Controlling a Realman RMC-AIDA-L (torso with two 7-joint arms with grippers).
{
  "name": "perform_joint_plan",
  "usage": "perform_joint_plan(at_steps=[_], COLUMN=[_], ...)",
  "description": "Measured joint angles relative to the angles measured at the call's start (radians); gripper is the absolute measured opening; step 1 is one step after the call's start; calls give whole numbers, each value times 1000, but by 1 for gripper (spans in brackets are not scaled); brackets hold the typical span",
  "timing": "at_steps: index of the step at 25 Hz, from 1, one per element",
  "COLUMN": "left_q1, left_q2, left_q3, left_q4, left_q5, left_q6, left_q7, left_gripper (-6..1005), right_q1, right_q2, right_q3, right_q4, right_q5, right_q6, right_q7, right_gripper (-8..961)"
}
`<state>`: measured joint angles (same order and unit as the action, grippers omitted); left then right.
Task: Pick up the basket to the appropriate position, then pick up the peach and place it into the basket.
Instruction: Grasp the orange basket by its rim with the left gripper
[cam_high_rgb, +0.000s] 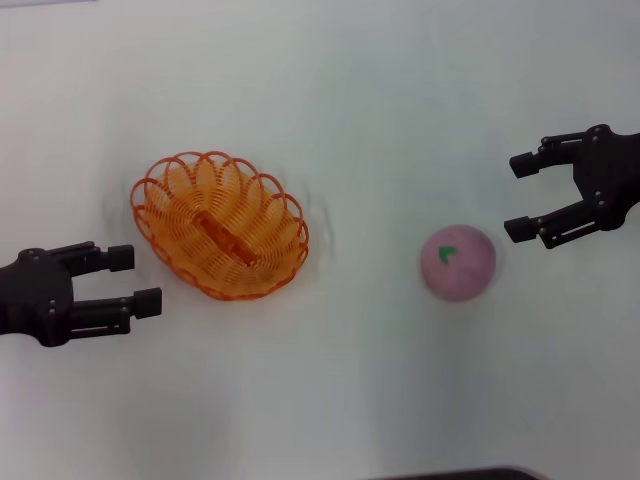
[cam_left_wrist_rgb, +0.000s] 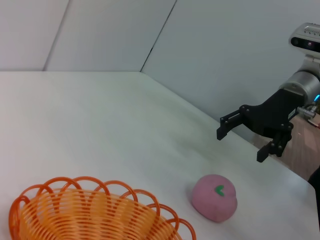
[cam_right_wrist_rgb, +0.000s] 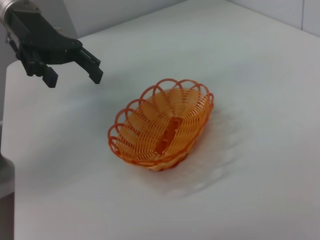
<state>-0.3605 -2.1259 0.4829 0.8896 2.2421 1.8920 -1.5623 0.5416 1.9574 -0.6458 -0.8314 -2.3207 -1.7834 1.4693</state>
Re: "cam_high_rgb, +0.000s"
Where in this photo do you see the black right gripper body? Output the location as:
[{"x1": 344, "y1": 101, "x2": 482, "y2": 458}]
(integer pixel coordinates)
[{"x1": 572, "y1": 124, "x2": 640, "y2": 234}]

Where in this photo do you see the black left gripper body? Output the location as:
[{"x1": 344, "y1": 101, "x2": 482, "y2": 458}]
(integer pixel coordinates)
[{"x1": 0, "y1": 248, "x2": 77, "y2": 349}]

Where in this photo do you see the pink peach with green leaf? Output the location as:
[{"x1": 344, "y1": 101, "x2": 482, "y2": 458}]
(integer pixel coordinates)
[{"x1": 418, "y1": 224, "x2": 498, "y2": 303}]

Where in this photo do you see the orange plastic wire basket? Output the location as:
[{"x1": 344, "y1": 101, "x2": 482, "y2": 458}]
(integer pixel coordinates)
[{"x1": 130, "y1": 148, "x2": 310, "y2": 302}]

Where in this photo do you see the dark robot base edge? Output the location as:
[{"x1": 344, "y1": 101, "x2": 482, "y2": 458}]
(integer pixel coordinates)
[{"x1": 379, "y1": 466, "x2": 546, "y2": 480}]

